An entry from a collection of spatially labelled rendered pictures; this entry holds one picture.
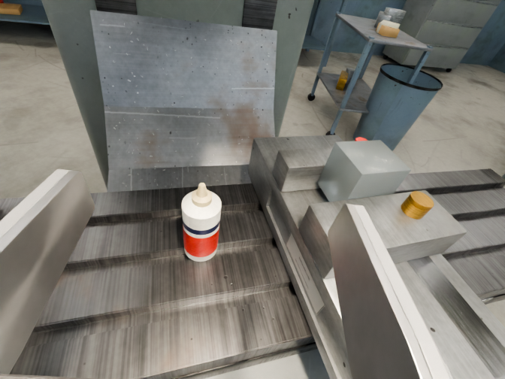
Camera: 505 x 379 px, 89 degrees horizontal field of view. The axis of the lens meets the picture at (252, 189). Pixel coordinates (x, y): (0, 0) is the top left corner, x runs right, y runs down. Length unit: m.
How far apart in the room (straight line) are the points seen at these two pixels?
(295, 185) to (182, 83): 0.32
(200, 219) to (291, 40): 0.45
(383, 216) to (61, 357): 0.32
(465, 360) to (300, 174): 0.21
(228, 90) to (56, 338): 0.45
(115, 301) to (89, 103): 0.42
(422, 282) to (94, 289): 0.33
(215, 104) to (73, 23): 0.26
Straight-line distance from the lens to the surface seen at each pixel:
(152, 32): 0.55
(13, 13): 4.19
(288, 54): 0.61
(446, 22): 5.49
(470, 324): 0.32
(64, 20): 0.58
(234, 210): 0.39
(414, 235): 0.28
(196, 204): 0.26
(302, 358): 0.39
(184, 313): 0.31
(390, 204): 0.30
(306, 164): 0.30
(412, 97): 2.34
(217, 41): 0.55
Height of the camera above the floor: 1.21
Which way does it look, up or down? 44 degrees down
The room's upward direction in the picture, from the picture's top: 12 degrees clockwise
